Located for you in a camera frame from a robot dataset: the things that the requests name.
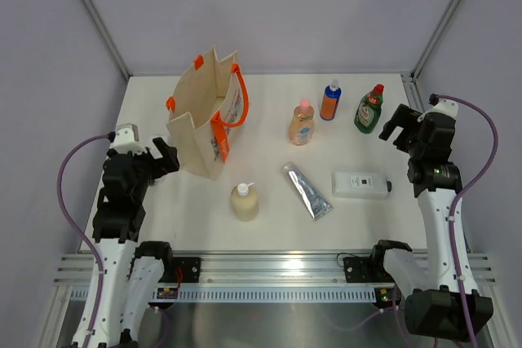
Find green dish soap bottle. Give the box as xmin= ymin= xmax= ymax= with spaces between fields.
xmin=354 ymin=84 xmax=384 ymax=134

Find canvas bag orange handles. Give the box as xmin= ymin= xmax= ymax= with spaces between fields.
xmin=166 ymin=48 xmax=250 ymax=180

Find orange blue spray bottle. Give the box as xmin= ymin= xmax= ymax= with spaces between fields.
xmin=320 ymin=79 xmax=342 ymax=121

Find cream pump bottle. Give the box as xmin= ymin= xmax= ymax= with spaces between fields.
xmin=231 ymin=183 xmax=259 ymax=222

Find white rectangular lotion bottle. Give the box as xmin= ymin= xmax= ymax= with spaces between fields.
xmin=331 ymin=171 xmax=392 ymax=200

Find peach baby shampoo bottle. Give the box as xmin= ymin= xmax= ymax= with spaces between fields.
xmin=288 ymin=99 xmax=315 ymax=146

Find silver tube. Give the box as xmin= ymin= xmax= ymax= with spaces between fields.
xmin=281 ymin=162 xmax=334 ymax=221

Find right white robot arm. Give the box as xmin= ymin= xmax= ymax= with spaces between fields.
xmin=369 ymin=99 xmax=493 ymax=345

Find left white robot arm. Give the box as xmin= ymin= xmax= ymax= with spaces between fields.
xmin=71 ymin=137 xmax=179 ymax=347

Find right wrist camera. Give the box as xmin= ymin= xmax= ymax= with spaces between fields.
xmin=417 ymin=94 xmax=458 ymax=122

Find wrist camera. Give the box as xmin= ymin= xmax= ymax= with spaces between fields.
xmin=111 ymin=123 xmax=141 ymax=153
xmin=417 ymin=94 xmax=458 ymax=122

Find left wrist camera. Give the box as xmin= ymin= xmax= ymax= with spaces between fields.
xmin=111 ymin=123 xmax=141 ymax=153

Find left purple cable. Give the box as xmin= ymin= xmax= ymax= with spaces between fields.
xmin=56 ymin=131 xmax=117 ymax=348

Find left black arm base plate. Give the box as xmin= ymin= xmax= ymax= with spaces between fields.
xmin=159 ymin=257 xmax=201 ymax=284

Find aluminium mounting rail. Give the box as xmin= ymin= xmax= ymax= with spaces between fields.
xmin=53 ymin=252 xmax=496 ymax=287

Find white slotted cable duct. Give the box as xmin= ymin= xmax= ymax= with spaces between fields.
xmin=69 ymin=286 xmax=388 ymax=304

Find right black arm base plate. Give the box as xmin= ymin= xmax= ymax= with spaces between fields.
xmin=343 ymin=257 xmax=394 ymax=283

